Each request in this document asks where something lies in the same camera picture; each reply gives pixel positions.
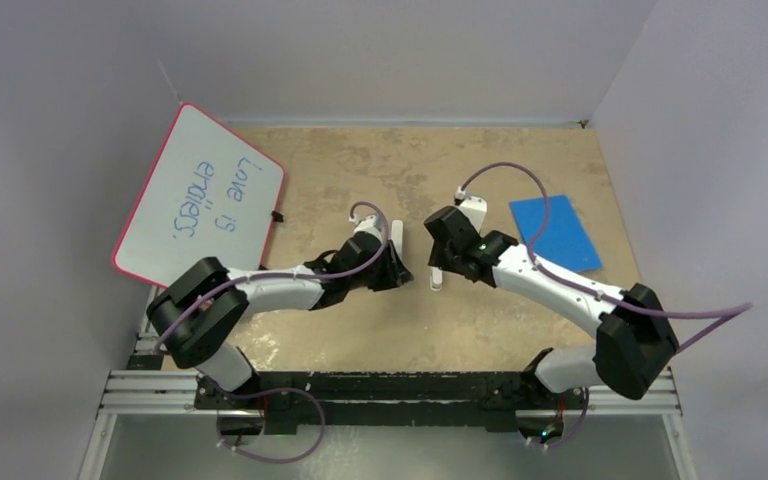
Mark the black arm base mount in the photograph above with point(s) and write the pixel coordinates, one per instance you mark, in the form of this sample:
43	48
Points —
496	401

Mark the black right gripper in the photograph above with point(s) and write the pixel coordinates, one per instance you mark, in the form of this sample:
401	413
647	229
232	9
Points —
438	260

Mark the blue paper folder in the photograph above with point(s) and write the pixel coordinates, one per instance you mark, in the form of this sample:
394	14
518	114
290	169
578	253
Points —
564	241

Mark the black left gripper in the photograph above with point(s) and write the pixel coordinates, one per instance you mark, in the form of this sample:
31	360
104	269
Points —
394	274

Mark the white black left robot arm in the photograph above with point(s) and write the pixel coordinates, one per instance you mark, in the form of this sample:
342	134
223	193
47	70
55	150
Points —
195	316

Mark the pink framed whiteboard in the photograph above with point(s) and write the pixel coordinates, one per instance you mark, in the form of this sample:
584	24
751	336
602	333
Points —
209	193

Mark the aluminium rail frame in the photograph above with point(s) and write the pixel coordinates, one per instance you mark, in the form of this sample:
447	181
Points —
148	427

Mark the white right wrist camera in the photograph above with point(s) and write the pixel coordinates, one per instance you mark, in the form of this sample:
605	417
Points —
474	207

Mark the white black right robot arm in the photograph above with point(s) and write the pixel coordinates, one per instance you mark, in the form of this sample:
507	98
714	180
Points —
633	341

